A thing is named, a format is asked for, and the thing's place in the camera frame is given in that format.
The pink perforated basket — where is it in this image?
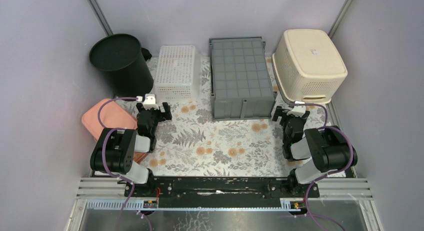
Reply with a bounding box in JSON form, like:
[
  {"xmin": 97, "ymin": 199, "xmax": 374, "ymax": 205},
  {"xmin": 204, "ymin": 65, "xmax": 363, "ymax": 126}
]
[{"xmin": 81, "ymin": 98, "xmax": 137, "ymax": 142}]

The white perforated plastic basket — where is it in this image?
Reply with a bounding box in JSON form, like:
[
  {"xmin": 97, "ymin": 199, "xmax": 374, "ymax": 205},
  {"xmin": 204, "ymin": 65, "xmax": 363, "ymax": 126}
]
[{"xmin": 153, "ymin": 45, "xmax": 202, "ymax": 102}]

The grey plastic crate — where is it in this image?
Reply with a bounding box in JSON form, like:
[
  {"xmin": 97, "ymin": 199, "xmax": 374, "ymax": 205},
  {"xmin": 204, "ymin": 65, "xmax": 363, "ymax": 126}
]
[{"xmin": 209, "ymin": 36, "xmax": 277, "ymax": 121}]

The large black cylindrical container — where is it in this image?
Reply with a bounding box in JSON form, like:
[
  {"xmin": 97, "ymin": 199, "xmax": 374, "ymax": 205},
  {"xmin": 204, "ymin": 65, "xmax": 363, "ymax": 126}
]
[{"xmin": 88, "ymin": 33, "xmax": 154, "ymax": 97}]

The cream plastic tub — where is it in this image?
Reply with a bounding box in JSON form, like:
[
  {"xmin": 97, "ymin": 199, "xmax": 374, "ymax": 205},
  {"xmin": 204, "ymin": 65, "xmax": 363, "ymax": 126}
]
[{"xmin": 272, "ymin": 29, "xmax": 348, "ymax": 104}]

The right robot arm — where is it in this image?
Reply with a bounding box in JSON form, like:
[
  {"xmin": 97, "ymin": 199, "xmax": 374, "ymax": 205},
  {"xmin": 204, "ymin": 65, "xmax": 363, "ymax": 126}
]
[{"xmin": 272, "ymin": 105, "xmax": 358, "ymax": 197}]

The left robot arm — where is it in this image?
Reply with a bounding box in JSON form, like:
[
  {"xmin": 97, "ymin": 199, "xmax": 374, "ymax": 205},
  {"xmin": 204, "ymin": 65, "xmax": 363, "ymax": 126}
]
[{"xmin": 90, "ymin": 102, "xmax": 172, "ymax": 197}]

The floral patterned table mat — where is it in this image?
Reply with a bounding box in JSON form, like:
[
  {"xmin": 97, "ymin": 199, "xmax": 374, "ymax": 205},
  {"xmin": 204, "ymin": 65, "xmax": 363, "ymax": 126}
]
[{"xmin": 134, "ymin": 56, "xmax": 303, "ymax": 177}]

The black cloth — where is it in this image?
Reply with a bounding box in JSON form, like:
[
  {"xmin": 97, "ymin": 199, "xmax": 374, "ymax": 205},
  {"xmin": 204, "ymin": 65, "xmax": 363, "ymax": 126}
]
[{"xmin": 141, "ymin": 47, "xmax": 153, "ymax": 61}]

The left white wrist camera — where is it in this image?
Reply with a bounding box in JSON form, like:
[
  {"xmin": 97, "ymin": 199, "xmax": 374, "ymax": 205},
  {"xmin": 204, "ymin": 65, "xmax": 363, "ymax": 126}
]
[{"xmin": 136, "ymin": 93, "xmax": 160, "ymax": 110}]

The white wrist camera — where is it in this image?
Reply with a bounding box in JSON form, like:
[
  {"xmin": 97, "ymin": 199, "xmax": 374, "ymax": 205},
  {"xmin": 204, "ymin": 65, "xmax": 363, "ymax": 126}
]
[
  {"xmin": 287, "ymin": 103, "xmax": 307, "ymax": 118},
  {"xmin": 136, "ymin": 93, "xmax": 160, "ymax": 110}
]

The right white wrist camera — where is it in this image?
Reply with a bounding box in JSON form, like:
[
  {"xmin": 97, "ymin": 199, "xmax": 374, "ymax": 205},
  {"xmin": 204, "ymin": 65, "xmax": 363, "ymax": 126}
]
[{"xmin": 287, "ymin": 103, "xmax": 307, "ymax": 118}]

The black mounting base rail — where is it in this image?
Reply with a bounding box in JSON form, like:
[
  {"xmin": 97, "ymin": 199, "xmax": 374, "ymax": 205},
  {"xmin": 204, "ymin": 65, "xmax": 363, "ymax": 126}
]
[{"xmin": 124, "ymin": 176, "xmax": 320, "ymax": 208}]

